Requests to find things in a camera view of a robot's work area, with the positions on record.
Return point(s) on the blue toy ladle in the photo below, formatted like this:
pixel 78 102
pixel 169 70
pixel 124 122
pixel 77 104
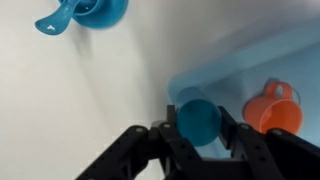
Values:
pixel 56 21

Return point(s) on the light blue toy sink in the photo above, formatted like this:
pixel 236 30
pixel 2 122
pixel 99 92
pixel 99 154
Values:
pixel 266 50

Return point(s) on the small blue toy cup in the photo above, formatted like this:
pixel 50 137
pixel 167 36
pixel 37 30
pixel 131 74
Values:
pixel 198 123

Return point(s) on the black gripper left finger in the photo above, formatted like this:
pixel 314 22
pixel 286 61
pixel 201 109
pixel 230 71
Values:
pixel 156 153

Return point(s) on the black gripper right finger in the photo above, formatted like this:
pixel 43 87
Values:
pixel 266 156

